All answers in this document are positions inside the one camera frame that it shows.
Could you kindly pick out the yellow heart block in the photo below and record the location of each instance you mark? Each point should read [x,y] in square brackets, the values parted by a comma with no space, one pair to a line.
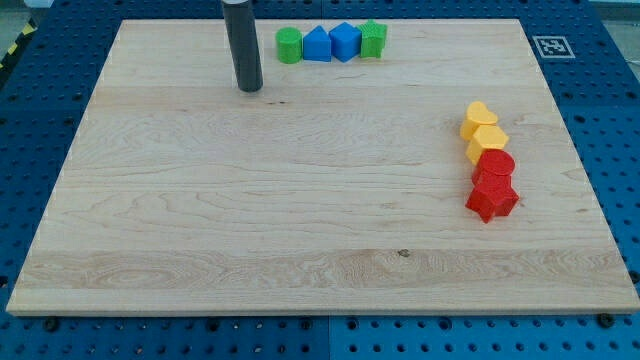
[476,114]

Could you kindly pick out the yellow hexagon block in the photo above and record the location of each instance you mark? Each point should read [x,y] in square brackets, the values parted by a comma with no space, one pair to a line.
[486,137]

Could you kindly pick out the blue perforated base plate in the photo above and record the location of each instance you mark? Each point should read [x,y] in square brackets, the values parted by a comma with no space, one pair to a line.
[44,97]

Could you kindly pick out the red star block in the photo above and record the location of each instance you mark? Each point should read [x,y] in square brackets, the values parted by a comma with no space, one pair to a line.
[492,196]

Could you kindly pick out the blue cube block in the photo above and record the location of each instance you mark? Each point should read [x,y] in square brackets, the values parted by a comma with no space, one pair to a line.
[345,41]

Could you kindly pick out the black yellow hazard tape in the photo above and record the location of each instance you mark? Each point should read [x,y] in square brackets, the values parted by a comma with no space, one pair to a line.
[18,47]

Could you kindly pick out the light wooden board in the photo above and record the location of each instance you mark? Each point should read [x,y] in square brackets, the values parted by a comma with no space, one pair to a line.
[338,188]

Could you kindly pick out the blue house-shaped block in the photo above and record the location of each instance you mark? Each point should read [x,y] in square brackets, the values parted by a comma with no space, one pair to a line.
[317,45]

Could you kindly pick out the green cylinder block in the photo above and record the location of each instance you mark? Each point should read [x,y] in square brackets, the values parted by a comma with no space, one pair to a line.
[289,45]

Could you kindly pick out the red cylinder block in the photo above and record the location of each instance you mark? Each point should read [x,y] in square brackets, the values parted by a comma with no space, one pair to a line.
[494,162]

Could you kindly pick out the green star block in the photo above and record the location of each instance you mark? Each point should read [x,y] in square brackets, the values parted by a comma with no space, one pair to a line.
[373,38]

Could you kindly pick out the white fiducial marker tag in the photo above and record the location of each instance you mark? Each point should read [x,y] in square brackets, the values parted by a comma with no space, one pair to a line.
[551,47]

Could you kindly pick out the dark grey cylindrical robot stylus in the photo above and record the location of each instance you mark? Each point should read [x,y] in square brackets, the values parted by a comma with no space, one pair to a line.
[242,36]

